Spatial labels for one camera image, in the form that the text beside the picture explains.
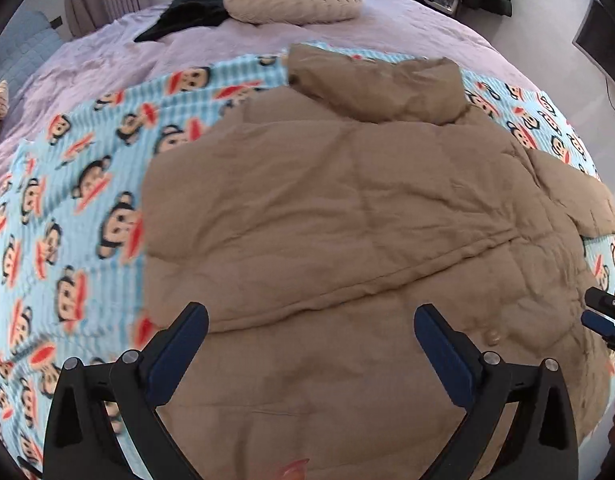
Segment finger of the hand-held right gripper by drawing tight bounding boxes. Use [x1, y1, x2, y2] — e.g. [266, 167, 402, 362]
[581, 310, 615, 357]
[585, 287, 615, 320]

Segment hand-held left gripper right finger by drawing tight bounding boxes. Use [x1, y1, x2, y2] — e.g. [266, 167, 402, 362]
[413, 304, 581, 480]

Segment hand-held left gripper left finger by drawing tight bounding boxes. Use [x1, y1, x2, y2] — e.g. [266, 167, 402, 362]
[42, 301, 210, 480]

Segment tan puffer jacket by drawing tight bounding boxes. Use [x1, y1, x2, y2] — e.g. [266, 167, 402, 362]
[140, 42, 615, 480]

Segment blue monkey print blanket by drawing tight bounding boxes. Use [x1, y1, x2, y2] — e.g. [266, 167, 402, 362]
[0, 40, 615, 480]

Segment black flat screen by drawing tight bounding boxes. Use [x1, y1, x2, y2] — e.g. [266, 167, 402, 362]
[572, 0, 615, 91]

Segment lavender bed cover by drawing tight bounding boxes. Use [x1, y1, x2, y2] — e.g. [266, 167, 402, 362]
[0, 0, 538, 211]

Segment black garment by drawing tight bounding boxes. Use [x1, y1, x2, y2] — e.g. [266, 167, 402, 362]
[134, 0, 238, 43]

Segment blue quilted headboard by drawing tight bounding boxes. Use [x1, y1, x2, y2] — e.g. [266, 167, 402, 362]
[0, 10, 68, 96]

